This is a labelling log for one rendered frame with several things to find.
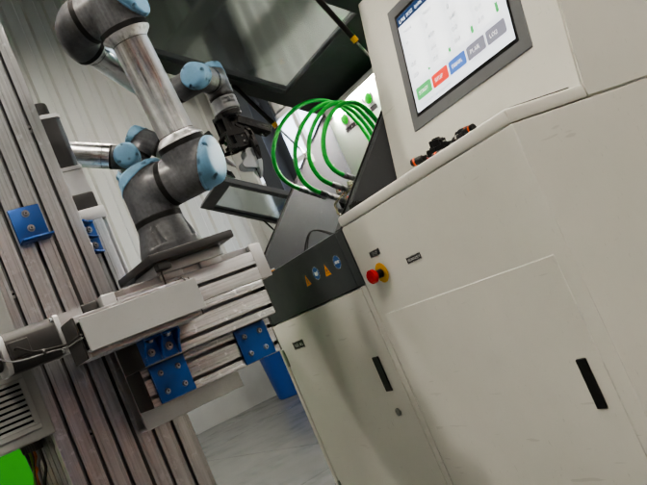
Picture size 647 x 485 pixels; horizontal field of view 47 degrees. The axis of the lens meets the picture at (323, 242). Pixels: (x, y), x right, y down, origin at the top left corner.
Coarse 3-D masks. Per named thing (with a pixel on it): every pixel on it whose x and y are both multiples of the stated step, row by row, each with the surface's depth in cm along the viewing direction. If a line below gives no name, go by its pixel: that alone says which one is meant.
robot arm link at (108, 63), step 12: (60, 12) 172; (60, 24) 172; (72, 24) 171; (60, 36) 174; (72, 36) 173; (84, 36) 173; (72, 48) 176; (84, 48) 176; (96, 48) 180; (108, 48) 185; (84, 60) 181; (96, 60) 183; (108, 60) 186; (108, 72) 190; (120, 72) 191; (120, 84) 196
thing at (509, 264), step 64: (384, 0) 206; (576, 0) 153; (640, 0) 162; (384, 64) 209; (512, 64) 164; (576, 64) 148; (640, 64) 156; (448, 128) 186; (512, 128) 136; (576, 128) 143; (640, 128) 151; (448, 192) 156; (512, 192) 141; (576, 192) 138; (640, 192) 146; (384, 256) 184; (448, 256) 163; (512, 256) 147; (576, 256) 134; (640, 256) 141; (384, 320) 193; (448, 320) 170; (512, 320) 152; (576, 320) 138; (640, 320) 137; (448, 384) 178; (512, 384) 159; (576, 384) 143; (640, 384) 133; (448, 448) 187; (512, 448) 166; (576, 448) 149; (640, 448) 135
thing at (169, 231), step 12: (156, 216) 175; (168, 216) 176; (180, 216) 179; (144, 228) 176; (156, 228) 175; (168, 228) 175; (180, 228) 176; (192, 228) 181; (144, 240) 175; (156, 240) 175; (168, 240) 173; (180, 240) 174; (192, 240) 176; (144, 252) 175; (156, 252) 173
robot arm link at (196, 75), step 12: (180, 72) 205; (192, 72) 204; (204, 72) 204; (216, 72) 211; (180, 84) 207; (192, 84) 204; (204, 84) 205; (216, 84) 211; (180, 96) 208; (192, 96) 210
